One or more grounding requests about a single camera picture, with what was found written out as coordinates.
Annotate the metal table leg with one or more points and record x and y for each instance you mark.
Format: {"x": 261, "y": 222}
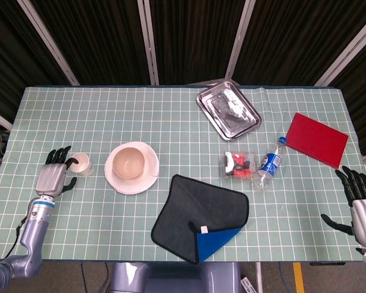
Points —
{"x": 258, "y": 277}

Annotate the red rectangular board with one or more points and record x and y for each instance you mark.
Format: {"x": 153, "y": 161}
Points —
{"x": 318, "y": 138}

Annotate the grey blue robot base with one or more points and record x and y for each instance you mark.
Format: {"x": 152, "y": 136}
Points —
{"x": 177, "y": 279}

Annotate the white round plate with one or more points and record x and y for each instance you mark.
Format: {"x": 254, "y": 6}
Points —
{"x": 125, "y": 186}

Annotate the grey and blue cloth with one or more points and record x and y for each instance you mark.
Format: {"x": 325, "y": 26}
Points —
{"x": 201, "y": 207}

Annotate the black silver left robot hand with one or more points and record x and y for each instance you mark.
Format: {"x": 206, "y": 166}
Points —
{"x": 51, "y": 178}

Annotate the beige bowl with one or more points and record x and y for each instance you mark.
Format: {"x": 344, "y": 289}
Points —
{"x": 128, "y": 164}

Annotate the clear box with red toys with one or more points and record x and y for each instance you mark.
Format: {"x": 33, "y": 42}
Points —
{"x": 238, "y": 164}

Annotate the rectangular stainless steel tray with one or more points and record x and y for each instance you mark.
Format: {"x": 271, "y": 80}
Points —
{"x": 228, "y": 111}

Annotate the green checkered tablecloth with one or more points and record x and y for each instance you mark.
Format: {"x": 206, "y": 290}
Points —
{"x": 64, "y": 122}

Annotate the small white cup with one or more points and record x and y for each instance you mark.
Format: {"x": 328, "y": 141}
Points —
{"x": 83, "y": 164}

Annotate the clear plastic bottle blue label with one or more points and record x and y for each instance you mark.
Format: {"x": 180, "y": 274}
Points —
{"x": 270, "y": 164}

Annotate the black corrugated partition panel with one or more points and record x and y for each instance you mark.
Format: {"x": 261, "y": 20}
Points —
{"x": 9, "y": 55}
{"x": 94, "y": 39}
{"x": 195, "y": 39}
{"x": 296, "y": 39}
{"x": 363, "y": 97}

